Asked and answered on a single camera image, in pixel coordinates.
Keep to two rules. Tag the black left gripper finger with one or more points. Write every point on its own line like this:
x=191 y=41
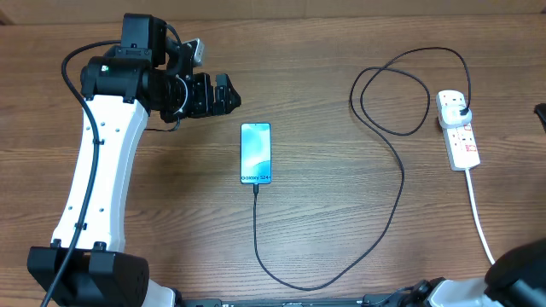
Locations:
x=203 y=95
x=226 y=97

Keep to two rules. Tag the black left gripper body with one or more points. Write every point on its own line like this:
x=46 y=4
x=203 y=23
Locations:
x=177 y=99

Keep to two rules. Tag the Galaxy S24+ smartphone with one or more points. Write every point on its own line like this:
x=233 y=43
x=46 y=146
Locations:
x=256 y=153

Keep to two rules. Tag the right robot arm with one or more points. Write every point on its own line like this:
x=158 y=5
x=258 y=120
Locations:
x=517 y=278

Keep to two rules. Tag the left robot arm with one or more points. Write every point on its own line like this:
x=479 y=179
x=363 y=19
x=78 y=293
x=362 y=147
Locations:
x=149 y=69

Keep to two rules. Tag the white charger plug adapter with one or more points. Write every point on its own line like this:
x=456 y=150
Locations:
x=451 y=117

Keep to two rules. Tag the white power strip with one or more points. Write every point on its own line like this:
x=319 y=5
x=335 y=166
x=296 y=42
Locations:
x=460 y=142

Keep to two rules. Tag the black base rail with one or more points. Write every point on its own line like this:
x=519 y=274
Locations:
x=383 y=299

